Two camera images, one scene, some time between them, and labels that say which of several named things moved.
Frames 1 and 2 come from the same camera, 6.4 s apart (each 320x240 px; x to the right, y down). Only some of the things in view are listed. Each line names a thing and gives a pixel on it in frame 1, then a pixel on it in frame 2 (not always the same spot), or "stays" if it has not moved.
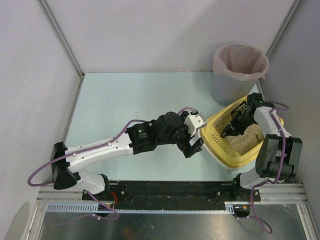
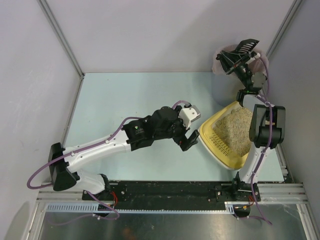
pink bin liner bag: [240, 62] stays
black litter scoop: [240, 110] → [246, 45]
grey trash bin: [228, 91] stays
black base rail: [172, 195] stays
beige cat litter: [242, 143] stays
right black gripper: [240, 118] → [235, 61]
